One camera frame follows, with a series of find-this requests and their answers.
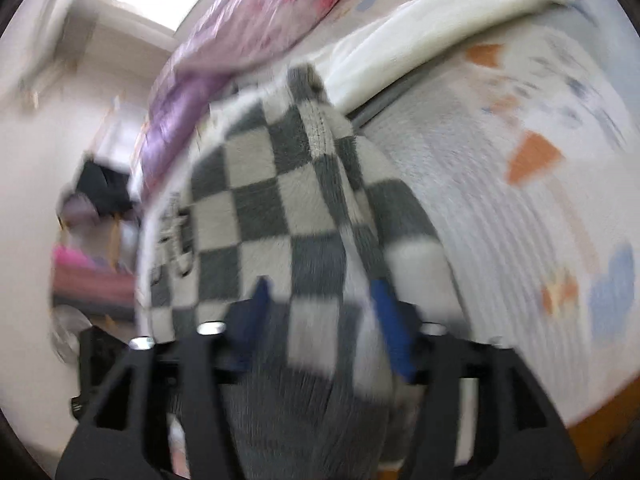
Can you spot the pale floral bedsheet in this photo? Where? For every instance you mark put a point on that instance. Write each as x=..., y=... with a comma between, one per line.
x=500, y=240

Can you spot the bright pink cloth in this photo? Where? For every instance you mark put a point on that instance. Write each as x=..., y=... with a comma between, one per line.
x=75, y=257

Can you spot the wooden drying rack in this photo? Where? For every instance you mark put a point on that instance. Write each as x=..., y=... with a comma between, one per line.
x=116, y=240

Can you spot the grey white checkered cardigan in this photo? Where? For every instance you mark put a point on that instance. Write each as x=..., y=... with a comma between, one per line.
x=280, y=200

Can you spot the wooden bed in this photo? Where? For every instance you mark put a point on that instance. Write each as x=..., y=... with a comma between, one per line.
x=605, y=435

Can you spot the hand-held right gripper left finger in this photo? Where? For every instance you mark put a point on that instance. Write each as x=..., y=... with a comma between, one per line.
x=252, y=312

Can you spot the purple floral quilt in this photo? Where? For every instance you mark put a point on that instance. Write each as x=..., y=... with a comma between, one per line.
x=240, y=35

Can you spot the white fleece blanket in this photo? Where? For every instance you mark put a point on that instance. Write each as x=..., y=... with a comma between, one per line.
x=440, y=25

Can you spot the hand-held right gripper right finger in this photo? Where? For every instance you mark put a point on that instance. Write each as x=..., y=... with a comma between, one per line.
x=395, y=330

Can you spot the dark hooded jacket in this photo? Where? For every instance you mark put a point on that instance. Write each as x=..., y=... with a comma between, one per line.
x=102, y=187

